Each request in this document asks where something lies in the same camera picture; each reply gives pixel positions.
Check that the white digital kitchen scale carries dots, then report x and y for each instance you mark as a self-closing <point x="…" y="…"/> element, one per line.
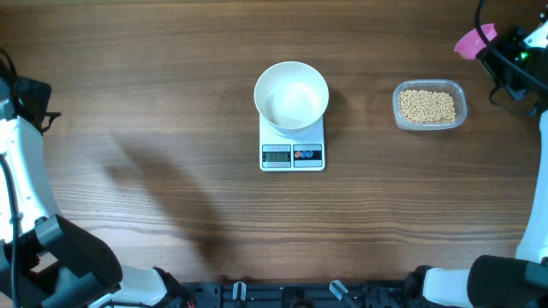
<point x="303" y="151"/>

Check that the pink measuring scoop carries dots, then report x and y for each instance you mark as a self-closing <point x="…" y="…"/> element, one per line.
<point x="470" y="45"/>

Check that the clear plastic container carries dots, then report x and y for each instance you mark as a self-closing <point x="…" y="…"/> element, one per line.
<point x="448" y="86"/>

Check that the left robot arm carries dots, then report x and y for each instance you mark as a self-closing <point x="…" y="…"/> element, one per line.
<point x="46" y="260"/>

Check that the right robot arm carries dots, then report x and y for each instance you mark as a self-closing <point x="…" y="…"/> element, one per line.
<point x="491" y="281"/>

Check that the pile of soybeans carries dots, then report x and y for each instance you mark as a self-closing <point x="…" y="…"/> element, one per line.
<point x="421" y="106"/>

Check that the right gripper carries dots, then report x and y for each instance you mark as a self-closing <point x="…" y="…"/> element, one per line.
<point x="491" y="65"/>

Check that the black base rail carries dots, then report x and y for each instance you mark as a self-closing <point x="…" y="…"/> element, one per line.
<point x="247" y="295"/>

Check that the white bowl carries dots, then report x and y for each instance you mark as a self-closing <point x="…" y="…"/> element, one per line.
<point x="291" y="96"/>

